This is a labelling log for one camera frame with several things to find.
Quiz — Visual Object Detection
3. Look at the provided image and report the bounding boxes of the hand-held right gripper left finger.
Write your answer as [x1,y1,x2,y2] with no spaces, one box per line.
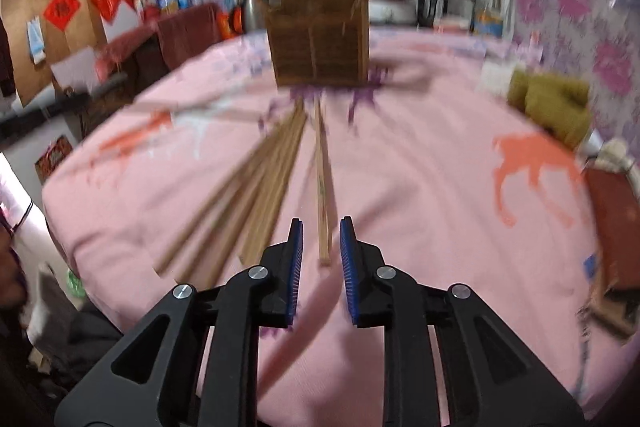
[54,218,305,427]

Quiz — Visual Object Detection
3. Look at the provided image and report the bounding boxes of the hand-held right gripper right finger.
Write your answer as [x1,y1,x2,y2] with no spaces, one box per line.
[340,216,586,427]

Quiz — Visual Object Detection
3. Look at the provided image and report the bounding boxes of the pile of wooden chopsticks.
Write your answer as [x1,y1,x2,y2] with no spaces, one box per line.
[155,99,308,290]

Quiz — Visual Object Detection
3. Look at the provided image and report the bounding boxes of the wooden utensil holder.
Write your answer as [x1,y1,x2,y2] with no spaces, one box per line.
[263,0,372,88]

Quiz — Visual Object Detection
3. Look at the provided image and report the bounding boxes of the green plastic bottle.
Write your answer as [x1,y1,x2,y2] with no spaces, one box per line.
[65,268,85,299]

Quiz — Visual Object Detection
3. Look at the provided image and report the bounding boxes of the white square container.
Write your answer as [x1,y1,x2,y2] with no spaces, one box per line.
[482,64,518,100]

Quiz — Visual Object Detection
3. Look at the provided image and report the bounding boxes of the orange gift bag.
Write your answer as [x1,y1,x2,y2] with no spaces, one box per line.
[217,4,246,40]

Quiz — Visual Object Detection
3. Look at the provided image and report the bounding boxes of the olive green cloth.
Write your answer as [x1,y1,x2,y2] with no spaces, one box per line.
[507,69,593,150]

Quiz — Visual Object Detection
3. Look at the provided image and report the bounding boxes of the stainless steel kettle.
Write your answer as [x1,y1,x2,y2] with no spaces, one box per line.
[242,0,268,32]

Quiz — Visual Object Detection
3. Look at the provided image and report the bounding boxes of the red-brown box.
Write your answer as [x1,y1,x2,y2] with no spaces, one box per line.
[582,164,640,343]

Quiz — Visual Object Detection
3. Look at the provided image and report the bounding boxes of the side table red cloth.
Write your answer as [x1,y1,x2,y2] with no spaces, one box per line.
[95,2,223,72]

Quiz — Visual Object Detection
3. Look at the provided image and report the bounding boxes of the person's dark clothing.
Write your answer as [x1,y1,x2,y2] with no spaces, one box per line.
[0,302,126,427]

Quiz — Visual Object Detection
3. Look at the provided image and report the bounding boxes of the silver pressure cooker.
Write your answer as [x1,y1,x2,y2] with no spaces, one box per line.
[417,0,473,28]

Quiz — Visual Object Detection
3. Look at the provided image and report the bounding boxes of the person's head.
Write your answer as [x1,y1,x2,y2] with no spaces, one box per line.
[0,202,35,308]

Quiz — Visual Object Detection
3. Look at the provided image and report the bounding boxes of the white crumpled cloth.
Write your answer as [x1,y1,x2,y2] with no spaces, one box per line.
[595,139,633,172]

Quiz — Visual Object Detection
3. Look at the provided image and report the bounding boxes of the clear plastic oil bottle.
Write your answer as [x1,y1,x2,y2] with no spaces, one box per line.
[472,0,516,38]

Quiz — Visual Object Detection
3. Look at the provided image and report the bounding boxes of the brown wooden door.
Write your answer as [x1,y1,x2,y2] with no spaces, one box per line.
[0,0,108,108]

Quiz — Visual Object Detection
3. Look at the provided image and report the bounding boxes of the floral wall sheet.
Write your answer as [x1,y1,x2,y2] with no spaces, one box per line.
[505,0,640,188]

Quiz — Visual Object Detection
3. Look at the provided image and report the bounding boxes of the blue white wall calendar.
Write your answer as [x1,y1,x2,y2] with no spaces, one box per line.
[27,17,48,65]

